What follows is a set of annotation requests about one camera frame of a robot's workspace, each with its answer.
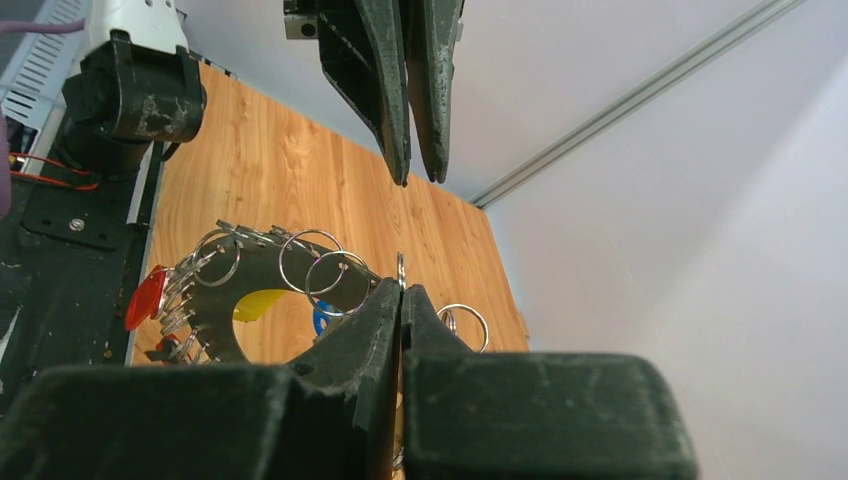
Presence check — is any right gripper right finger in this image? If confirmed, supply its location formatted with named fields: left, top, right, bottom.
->
left=401, top=285, right=699, bottom=479

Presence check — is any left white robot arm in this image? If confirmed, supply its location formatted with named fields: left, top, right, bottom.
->
left=63, top=1, right=464, bottom=186

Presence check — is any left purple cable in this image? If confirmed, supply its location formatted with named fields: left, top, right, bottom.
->
left=0, top=18, right=87, bottom=36

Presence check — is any red key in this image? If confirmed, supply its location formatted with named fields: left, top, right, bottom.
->
left=124, top=265, right=169, bottom=332

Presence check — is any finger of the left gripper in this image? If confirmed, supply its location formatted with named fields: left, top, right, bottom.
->
left=316, top=0, right=411, bottom=186
left=405, top=0, right=464, bottom=183

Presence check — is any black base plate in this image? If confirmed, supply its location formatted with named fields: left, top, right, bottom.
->
left=1, top=142, right=164, bottom=413

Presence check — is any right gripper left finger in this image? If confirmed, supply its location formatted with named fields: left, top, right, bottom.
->
left=1, top=279, right=402, bottom=479

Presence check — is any yellow key tag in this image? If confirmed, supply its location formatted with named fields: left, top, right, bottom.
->
left=232, top=289, right=286, bottom=323

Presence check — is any large grey toothed keyring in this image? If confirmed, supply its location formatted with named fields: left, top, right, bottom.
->
left=142, top=219, right=492, bottom=367

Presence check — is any blue key tag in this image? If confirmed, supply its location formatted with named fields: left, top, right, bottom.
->
left=312, top=301, right=339, bottom=337

